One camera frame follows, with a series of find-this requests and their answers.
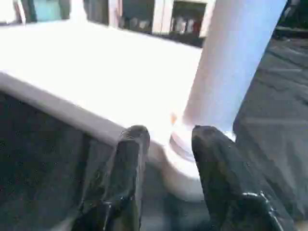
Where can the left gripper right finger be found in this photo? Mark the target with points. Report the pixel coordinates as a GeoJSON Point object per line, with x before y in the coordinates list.
{"type": "Point", "coordinates": [231, 187]}

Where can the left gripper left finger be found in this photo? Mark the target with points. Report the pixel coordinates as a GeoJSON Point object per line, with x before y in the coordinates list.
{"type": "Point", "coordinates": [118, 187]}

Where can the white plastic table top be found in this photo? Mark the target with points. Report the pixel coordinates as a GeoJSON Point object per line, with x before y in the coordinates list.
{"type": "Point", "coordinates": [96, 72]}

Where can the black table mat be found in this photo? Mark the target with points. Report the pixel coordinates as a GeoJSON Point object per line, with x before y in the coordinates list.
{"type": "Point", "coordinates": [43, 163]}

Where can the white glass door cabinet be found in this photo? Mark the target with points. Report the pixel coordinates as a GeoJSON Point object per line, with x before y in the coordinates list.
{"type": "Point", "coordinates": [159, 19]}

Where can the teal plastic stool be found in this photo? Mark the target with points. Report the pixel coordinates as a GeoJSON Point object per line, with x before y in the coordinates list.
{"type": "Point", "coordinates": [45, 9]}

